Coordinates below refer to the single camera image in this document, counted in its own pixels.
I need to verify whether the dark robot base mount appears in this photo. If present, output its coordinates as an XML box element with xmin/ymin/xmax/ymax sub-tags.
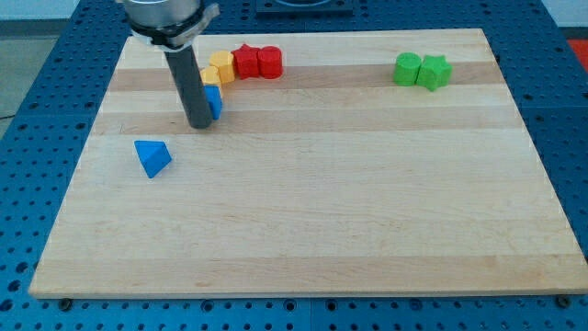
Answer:
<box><xmin>255</xmin><ymin>0</ymin><xmax>354</xmax><ymax>17</ymax></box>

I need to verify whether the blue triangle block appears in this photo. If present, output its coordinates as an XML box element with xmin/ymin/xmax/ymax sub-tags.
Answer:
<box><xmin>134</xmin><ymin>140</ymin><xmax>173</xmax><ymax>178</ymax></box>

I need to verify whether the yellow hexagon block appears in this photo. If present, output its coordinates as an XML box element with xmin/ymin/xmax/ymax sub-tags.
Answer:
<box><xmin>209</xmin><ymin>51</ymin><xmax>236</xmax><ymax>84</ymax></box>

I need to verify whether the yellow pentagon block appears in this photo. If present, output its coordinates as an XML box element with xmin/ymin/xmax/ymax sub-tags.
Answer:
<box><xmin>199</xmin><ymin>66</ymin><xmax>222</xmax><ymax>93</ymax></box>

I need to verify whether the wooden board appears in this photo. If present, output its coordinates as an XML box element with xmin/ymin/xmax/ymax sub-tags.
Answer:
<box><xmin>29</xmin><ymin>29</ymin><xmax>587</xmax><ymax>299</ymax></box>

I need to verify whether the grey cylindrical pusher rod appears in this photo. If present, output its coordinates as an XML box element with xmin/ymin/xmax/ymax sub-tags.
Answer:
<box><xmin>165</xmin><ymin>46</ymin><xmax>212</xmax><ymax>130</ymax></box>

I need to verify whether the green cylinder block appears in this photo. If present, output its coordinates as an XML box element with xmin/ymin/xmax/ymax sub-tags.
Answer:
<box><xmin>393</xmin><ymin>52</ymin><xmax>422</xmax><ymax>86</ymax></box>

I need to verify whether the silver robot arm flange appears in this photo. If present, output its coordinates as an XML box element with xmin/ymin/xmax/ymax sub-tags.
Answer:
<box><xmin>121</xmin><ymin>0</ymin><xmax>221</xmax><ymax>52</ymax></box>

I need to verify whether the blue cube block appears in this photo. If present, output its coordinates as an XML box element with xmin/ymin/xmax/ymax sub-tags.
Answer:
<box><xmin>204</xmin><ymin>86</ymin><xmax>223</xmax><ymax>120</ymax></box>

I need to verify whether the green star block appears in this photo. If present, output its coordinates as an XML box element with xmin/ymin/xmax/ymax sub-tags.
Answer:
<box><xmin>415</xmin><ymin>55</ymin><xmax>453</xmax><ymax>92</ymax></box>

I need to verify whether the red cylinder block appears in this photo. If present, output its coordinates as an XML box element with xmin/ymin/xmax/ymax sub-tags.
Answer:
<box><xmin>257</xmin><ymin>46</ymin><xmax>283</xmax><ymax>79</ymax></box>

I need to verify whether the red star block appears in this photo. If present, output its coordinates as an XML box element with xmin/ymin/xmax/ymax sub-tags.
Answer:
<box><xmin>232</xmin><ymin>44</ymin><xmax>260</xmax><ymax>79</ymax></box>

